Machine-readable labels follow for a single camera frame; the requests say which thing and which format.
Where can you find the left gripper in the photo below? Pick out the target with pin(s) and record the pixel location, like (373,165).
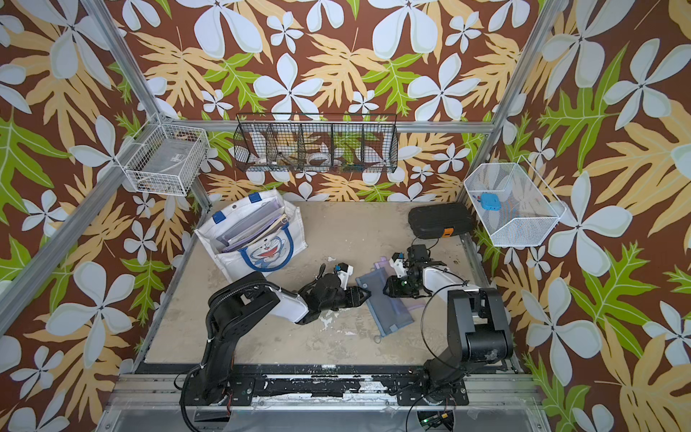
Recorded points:
(354,296)

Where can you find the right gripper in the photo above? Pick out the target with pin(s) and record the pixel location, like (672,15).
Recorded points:
(393,288)

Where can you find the purple mesh pouch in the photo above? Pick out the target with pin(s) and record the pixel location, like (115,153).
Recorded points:
(242,224)

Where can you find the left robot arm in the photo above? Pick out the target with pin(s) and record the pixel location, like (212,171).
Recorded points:
(240,306)

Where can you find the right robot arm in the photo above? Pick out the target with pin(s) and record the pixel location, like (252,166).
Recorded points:
(477,328)

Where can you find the white canvas tote bag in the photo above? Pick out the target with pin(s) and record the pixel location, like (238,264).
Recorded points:
(271,251)

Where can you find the black zippered case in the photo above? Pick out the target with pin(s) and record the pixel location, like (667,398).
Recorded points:
(438,221)

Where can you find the blue small object in basket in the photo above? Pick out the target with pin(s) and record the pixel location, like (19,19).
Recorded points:
(490,202)

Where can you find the white mesh basket right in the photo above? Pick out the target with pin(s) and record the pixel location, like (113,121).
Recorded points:
(530,209)

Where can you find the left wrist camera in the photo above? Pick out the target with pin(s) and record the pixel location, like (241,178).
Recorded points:
(344,271)

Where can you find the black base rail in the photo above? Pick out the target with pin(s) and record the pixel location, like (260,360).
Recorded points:
(243,385)

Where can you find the black wire basket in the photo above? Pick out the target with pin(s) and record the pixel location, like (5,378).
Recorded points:
(317,142)

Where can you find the white wire basket left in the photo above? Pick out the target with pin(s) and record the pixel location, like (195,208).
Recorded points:
(164,157)

